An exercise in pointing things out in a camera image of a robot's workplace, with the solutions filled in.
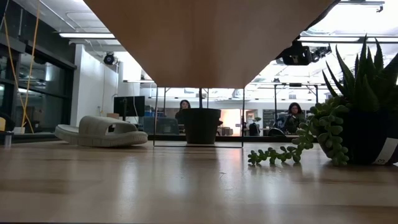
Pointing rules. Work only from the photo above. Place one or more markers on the wooden shelf with black frame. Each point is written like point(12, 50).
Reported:
point(205, 43)

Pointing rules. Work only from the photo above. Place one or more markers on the dark chalkboard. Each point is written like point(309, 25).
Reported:
point(269, 116)

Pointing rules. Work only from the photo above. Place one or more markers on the black metal table frame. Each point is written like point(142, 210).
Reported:
point(168, 137)

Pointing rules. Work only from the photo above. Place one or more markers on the small silver cylinder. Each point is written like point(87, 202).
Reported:
point(8, 140)

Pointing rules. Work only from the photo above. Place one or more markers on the translucent storage bin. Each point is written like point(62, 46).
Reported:
point(161, 126)

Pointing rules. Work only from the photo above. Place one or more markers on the round black ceiling camera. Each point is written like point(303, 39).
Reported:
point(109, 58)

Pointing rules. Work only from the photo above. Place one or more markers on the black monitor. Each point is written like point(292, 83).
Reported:
point(129, 105)

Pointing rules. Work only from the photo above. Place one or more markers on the black metal workstation frame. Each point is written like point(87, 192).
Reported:
point(275, 99)

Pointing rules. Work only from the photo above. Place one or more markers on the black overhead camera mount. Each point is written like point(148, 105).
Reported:
point(320, 53)

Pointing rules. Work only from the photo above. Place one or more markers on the cardboard box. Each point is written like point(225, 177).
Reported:
point(112, 115)

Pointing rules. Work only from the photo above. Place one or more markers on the long ceiling light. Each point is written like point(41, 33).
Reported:
point(87, 35)

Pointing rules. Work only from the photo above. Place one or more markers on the succulent plant in dark pot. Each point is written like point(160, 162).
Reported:
point(363, 137)

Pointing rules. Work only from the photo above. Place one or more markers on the person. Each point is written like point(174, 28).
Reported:
point(184, 105)
point(293, 110)

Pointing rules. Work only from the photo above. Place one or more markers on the leafy plant in black pot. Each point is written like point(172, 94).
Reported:
point(201, 126)

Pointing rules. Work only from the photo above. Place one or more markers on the grey slide sandal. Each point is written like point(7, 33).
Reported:
point(93, 130)

